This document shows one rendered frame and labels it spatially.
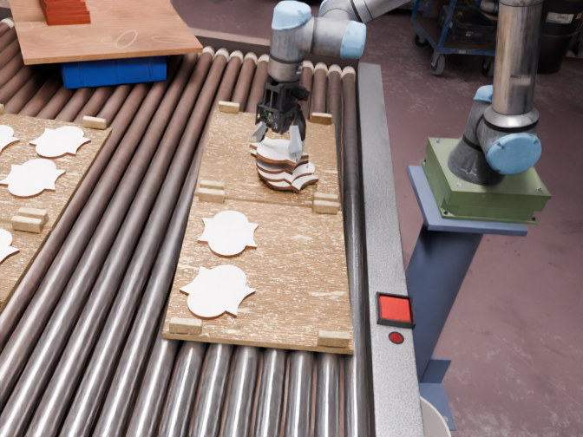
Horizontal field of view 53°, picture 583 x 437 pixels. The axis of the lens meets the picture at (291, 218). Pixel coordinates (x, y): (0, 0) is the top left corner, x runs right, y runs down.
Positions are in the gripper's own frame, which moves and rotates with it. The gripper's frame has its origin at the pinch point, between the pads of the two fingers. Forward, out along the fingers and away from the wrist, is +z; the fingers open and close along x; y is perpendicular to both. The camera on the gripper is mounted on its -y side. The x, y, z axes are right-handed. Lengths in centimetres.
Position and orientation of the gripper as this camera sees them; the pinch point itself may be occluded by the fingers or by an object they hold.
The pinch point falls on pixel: (279, 148)
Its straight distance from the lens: 143.1
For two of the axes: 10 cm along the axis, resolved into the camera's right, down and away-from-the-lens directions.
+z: -1.2, 7.7, 6.3
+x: 8.7, 3.9, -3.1
